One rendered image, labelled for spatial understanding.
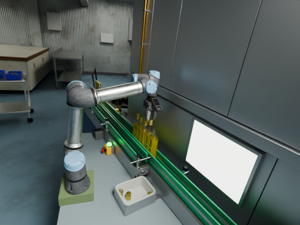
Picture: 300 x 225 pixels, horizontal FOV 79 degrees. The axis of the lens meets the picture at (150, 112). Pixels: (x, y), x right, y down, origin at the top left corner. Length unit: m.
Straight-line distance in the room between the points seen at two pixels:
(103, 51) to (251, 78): 7.24
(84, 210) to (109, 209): 0.15
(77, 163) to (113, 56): 7.02
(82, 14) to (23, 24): 2.01
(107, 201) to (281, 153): 1.00
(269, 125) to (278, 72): 0.23
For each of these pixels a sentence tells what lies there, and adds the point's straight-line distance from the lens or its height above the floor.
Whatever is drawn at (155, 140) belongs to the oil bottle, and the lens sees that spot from 1.34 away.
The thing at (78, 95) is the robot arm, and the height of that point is 1.44.
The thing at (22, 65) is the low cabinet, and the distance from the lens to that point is 5.57.
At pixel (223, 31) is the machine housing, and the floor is 1.81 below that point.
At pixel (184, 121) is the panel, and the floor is 1.26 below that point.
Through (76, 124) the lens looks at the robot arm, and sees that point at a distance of 1.19.
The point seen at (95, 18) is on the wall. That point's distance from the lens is 7.88.
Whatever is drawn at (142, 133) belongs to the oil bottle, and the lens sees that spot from 1.42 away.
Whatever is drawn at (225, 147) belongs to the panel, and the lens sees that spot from 1.07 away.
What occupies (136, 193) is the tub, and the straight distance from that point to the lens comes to 1.35.
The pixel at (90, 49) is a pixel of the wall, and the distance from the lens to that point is 7.91.
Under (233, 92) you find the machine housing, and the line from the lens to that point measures 1.02.
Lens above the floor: 1.76
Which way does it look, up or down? 23 degrees down
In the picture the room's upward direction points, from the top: 6 degrees clockwise
